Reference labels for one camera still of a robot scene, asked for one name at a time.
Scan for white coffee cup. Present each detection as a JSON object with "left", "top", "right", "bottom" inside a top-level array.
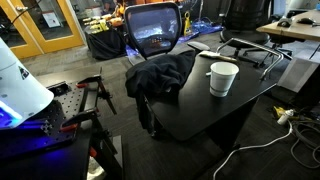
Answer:
[{"left": 209, "top": 61, "right": 240, "bottom": 98}]

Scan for black cloth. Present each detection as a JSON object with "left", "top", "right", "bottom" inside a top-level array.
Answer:
[{"left": 124, "top": 49, "right": 197, "bottom": 134}]

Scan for black mesh office chair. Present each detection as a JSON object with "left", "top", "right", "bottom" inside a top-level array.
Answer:
[{"left": 123, "top": 1, "right": 212, "bottom": 68}]

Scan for yellow wet floor sign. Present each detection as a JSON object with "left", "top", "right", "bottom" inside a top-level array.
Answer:
[{"left": 183, "top": 10, "right": 194, "bottom": 37}]

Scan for black draped table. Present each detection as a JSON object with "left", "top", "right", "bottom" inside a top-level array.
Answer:
[{"left": 83, "top": 25, "right": 128, "bottom": 61}]

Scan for yellow packages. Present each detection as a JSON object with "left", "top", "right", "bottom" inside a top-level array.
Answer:
[{"left": 82, "top": 13, "right": 124, "bottom": 34}]

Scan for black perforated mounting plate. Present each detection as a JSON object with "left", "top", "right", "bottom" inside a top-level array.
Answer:
[{"left": 0, "top": 81, "right": 90, "bottom": 161}]

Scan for yellow framed glass door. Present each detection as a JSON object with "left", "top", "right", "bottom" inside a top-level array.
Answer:
[
  {"left": 0, "top": 0, "right": 44, "bottom": 60},
  {"left": 13, "top": 0, "right": 85, "bottom": 54}
]

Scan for white paper door sign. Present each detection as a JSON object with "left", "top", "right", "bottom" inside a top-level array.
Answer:
[{"left": 42, "top": 11, "right": 62, "bottom": 29}]

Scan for white cabinet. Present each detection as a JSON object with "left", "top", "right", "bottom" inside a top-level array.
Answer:
[{"left": 277, "top": 58, "right": 320, "bottom": 94}]

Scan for wooden desk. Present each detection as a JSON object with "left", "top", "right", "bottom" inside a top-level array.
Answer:
[{"left": 256, "top": 9, "right": 320, "bottom": 43}]

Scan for wooden handled brush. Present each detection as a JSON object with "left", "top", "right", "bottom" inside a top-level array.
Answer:
[{"left": 198, "top": 49, "right": 239, "bottom": 64}]

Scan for black clamp red handle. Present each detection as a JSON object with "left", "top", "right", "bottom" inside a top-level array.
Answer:
[
  {"left": 75, "top": 73, "right": 118, "bottom": 116},
  {"left": 59, "top": 107, "right": 101, "bottom": 134}
]

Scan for white power cable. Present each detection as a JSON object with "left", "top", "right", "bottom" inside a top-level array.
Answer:
[{"left": 212, "top": 119, "right": 294, "bottom": 180}]

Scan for gray cable bundle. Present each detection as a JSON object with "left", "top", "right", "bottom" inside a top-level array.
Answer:
[{"left": 289, "top": 119, "right": 320, "bottom": 170}]

